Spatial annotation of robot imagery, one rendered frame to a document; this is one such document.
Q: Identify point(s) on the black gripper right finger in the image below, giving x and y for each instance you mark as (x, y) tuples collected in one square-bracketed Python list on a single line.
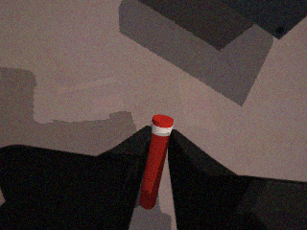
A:
[(208, 196)]

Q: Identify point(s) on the dark grey panel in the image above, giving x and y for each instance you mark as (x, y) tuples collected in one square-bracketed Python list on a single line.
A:
[(277, 17)]

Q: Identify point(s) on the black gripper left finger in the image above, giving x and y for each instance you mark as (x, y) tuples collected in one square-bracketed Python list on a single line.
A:
[(109, 182)]

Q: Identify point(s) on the red peg with white band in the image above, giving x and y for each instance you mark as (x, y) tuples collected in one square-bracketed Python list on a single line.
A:
[(161, 130)]

